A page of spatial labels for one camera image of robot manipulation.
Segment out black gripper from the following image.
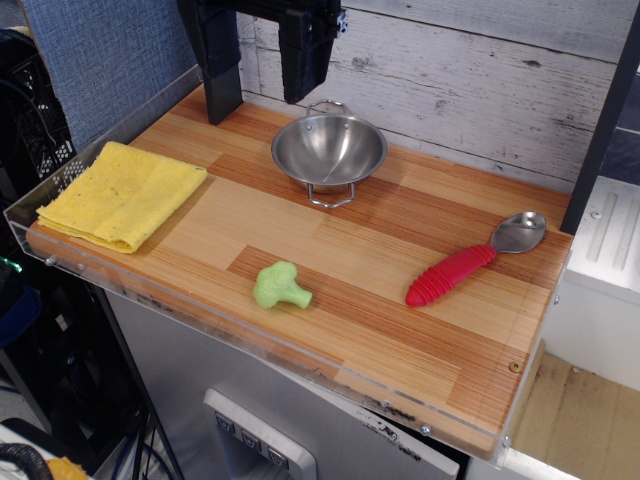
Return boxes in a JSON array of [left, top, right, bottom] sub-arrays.
[[177, 0, 348, 104]]

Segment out yellow folded cloth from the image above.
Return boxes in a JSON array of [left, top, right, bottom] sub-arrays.
[[37, 141, 208, 254]]

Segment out clear acrylic table guard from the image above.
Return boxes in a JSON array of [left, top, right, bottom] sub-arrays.
[[8, 89, 571, 460]]

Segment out red handled metal spoon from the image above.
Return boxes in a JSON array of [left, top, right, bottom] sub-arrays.
[[405, 211, 547, 307]]

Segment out black frame post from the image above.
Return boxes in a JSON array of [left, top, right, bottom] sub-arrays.
[[560, 7, 639, 235], [203, 65, 243, 125]]

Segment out silver cabinet with dispenser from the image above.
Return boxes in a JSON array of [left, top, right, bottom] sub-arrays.
[[106, 293, 469, 479]]

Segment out right black frame post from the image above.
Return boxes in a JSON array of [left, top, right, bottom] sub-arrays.
[[560, 7, 639, 235]]

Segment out black plastic crate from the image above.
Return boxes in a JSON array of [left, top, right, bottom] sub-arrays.
[[1, 55, 76, 179]]

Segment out green toy broccoli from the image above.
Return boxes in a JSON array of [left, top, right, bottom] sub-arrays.
[[253, 261, 312, 309]]

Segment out steel bowl with handles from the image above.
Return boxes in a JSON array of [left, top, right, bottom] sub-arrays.
[[271, 99, 388, 209]]

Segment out blue fabric panel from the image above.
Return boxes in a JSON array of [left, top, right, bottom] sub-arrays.
[[20, 1, 200, 151]]

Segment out left black frame post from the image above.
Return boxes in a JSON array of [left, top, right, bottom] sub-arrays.
[[203, 65, 243, 125]]

